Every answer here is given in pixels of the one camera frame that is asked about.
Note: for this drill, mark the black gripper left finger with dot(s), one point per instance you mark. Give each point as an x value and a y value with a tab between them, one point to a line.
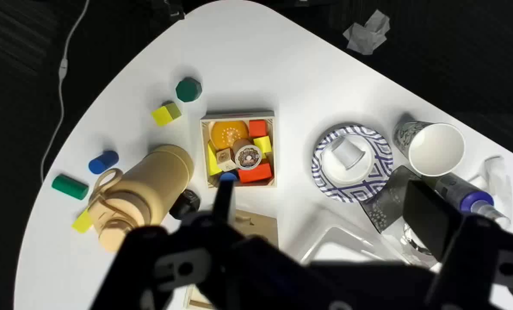
153	264

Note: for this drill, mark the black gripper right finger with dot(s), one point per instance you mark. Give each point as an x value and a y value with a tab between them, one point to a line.
434	221

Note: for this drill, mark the yellow rectangular block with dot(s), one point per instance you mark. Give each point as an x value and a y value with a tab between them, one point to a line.
163	114

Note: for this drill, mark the yellow flat block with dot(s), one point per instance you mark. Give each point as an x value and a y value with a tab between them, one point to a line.
83	221

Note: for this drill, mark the green cylinder block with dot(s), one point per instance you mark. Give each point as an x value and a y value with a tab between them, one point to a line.
69	186

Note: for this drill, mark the blue cylinder block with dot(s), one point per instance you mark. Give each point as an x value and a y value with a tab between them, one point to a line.
101	162

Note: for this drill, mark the small blue block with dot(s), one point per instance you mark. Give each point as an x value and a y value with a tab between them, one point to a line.
227	176

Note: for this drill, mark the yellow triangular block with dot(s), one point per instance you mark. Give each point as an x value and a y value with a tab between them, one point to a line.
212	162

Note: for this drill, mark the red rectangular block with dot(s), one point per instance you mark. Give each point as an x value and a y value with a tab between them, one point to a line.
255	173

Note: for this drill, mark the orange round block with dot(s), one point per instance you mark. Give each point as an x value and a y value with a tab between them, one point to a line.
229	133

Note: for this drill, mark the small yellow block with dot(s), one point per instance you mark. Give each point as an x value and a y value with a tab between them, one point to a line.
262	143

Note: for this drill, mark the open wooden tray box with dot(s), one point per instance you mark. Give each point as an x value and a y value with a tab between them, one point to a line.
237	114

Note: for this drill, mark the small red cube block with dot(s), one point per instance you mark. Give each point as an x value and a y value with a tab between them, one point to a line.
256	128

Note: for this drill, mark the green hexagonal block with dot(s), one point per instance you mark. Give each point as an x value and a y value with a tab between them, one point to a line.
188	90

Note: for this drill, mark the grey bottle with blue cap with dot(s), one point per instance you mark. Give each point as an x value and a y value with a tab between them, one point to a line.
465	195

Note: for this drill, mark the grey patterned paper sheet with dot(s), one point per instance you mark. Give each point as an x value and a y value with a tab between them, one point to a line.
387	200

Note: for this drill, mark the white patterned paper cup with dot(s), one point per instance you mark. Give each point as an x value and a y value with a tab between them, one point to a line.
437	149

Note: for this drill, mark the blue patterned paper plate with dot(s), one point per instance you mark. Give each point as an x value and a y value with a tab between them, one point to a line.
377	173

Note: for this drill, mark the light wooden bottle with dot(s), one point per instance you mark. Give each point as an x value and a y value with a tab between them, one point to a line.
144	186

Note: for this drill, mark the clear plastic container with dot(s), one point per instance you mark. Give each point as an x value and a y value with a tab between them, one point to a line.
348	242

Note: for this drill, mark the printed wooden cube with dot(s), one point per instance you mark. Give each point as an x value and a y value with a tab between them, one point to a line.
224	155

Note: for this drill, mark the crumpled white plastic piece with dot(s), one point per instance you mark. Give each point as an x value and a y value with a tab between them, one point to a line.
368	31

